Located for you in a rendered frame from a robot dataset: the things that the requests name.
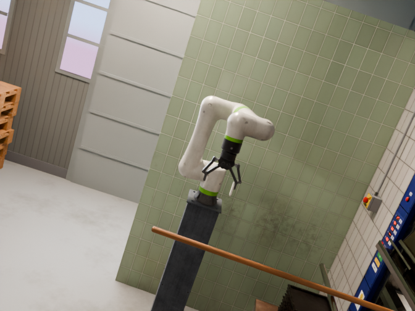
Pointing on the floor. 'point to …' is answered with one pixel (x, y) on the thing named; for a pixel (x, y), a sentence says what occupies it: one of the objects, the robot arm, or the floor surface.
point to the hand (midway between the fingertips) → (217, 189)
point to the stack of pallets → (8, 104)
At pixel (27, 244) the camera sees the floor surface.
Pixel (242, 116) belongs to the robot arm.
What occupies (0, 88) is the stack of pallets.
